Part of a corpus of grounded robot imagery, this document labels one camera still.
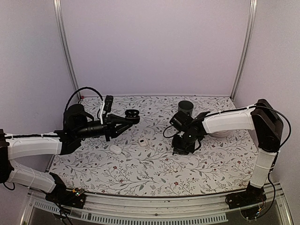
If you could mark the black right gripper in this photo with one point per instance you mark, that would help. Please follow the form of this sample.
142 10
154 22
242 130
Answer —
177 147

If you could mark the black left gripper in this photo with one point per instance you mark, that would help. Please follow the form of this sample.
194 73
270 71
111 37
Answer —
110 129

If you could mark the black earbud charging case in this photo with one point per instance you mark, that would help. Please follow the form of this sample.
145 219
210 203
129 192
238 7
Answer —
132 114

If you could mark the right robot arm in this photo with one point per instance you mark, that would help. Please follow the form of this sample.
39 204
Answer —
267 123

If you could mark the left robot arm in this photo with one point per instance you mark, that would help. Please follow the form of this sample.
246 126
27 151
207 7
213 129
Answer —
18 146

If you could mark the white closed earbud case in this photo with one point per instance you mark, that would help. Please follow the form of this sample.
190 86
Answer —
115 149

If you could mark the white open earbud case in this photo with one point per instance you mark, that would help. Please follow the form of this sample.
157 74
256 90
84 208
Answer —
142 142

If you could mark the dark grey mug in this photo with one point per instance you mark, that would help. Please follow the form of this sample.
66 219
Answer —
185 108

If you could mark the floral patterned table mat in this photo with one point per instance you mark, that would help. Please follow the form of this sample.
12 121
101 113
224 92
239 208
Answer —
220 165

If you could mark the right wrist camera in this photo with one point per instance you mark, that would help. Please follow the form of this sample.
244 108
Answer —
181 121

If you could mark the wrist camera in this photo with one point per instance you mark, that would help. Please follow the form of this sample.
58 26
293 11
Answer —
181 121
105 108

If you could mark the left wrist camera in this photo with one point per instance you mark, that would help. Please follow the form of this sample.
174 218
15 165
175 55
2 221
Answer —
105 108

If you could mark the front aluminium rail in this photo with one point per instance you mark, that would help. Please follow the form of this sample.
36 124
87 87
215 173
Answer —
189 210

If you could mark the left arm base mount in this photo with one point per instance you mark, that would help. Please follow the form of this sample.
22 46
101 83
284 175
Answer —
62 196

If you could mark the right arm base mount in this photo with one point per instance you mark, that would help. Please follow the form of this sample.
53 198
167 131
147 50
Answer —
252 195

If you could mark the left aluminium frame post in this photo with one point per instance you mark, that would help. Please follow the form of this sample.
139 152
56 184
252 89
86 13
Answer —
64 43

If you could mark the aluminium frame post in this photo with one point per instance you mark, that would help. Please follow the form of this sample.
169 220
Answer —
245 49
64 43

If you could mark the right aluminium frame post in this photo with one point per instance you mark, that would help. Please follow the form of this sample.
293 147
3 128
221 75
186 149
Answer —
245 49

